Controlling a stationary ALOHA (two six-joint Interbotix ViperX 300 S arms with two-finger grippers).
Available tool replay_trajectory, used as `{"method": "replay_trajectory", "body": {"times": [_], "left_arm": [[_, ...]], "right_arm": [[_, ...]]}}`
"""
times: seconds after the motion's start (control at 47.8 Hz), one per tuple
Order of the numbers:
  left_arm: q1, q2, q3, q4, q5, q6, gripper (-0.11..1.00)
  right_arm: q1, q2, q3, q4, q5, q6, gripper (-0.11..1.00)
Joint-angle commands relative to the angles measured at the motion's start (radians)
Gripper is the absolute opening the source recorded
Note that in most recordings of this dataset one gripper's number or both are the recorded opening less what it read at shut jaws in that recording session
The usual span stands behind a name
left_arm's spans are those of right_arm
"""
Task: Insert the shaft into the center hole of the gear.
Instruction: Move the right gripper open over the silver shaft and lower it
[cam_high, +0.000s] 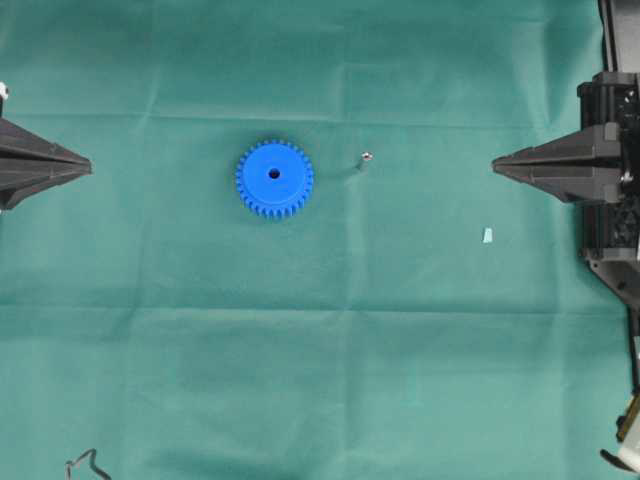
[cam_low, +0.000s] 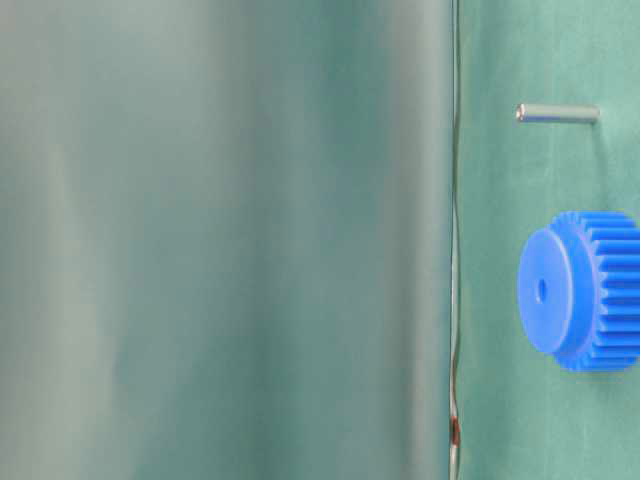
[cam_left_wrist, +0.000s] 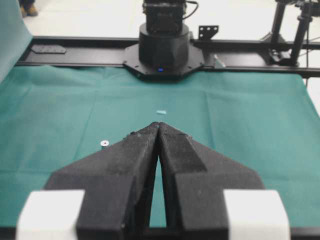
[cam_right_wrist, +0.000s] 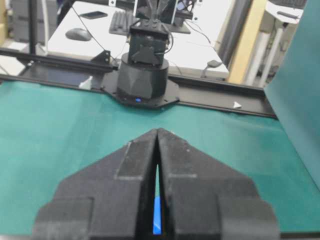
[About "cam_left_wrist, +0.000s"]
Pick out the small white washer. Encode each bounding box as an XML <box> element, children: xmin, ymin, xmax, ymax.
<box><xmin>100</xmin><ymin>140</ymin><xmax>110</xmax><ymax>148</ymax></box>

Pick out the black camera stand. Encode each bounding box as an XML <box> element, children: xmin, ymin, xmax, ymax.
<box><xmin>260</xmin><ymin>0</ymin><xmax>320</xmax><ymax>67</ymax></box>

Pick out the green backdrop curtain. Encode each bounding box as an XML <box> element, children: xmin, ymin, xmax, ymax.
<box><xmin>0</xmin><ymin>0</ymin><xmax>33</xmax><ymax>81</ymax></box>

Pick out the black perforated bracket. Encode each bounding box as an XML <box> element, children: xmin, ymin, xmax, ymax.
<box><xmin>198</xmin><ymin>25</ymin><xmax>219</xmax><ymax>41</ymax></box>

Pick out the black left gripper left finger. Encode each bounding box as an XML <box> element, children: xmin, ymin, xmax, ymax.
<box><xmin>44</xmin><ymin>122</ymin><xmax>160</xmax><ymax>240</ymax></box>

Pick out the black aluminium frame rail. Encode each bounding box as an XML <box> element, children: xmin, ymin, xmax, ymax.
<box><xmin>16</xmin><ymin>36</ymin><xmax>320</xmax><ymax>78</ymax></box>

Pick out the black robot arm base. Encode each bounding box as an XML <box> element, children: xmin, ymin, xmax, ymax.
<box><xmin>123</xmin><ymin>0</ymin><xmax>205</xmax><ymax>78</ymax></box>

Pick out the green table cloth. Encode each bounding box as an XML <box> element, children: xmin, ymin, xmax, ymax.
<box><xmin>0</xmin><ymin>66</ymin><xmax>320</xmax><ymax>227</ymax></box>

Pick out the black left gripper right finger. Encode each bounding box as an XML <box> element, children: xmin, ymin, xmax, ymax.
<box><xmin>158</xmin><ymin>122</ymin><xmax>265</xmax><ymax>232</ymax></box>

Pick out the small light blue piece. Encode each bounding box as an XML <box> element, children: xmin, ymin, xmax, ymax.
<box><xmin>156</xmin><ymin>110</ymin><xmax>167</xmax><ymax>115</ymax></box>

